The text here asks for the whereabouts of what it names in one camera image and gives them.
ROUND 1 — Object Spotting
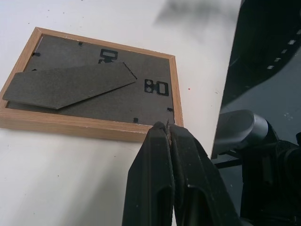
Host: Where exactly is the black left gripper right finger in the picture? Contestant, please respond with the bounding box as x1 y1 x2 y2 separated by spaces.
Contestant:
168 124 243 226

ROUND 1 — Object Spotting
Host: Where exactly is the wooden picture frame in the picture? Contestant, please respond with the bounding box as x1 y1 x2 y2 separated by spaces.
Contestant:
0 26 184 144

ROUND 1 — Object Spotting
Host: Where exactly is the dark grey cardboard easel stand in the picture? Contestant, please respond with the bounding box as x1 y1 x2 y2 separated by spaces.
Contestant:
2 62 138 110

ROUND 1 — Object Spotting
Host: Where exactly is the silver robot body part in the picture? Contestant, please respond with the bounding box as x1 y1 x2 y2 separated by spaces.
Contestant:
212 109 270 158

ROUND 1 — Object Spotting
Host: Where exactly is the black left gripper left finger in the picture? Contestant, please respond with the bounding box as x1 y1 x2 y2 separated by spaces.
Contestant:
121 121 176 226

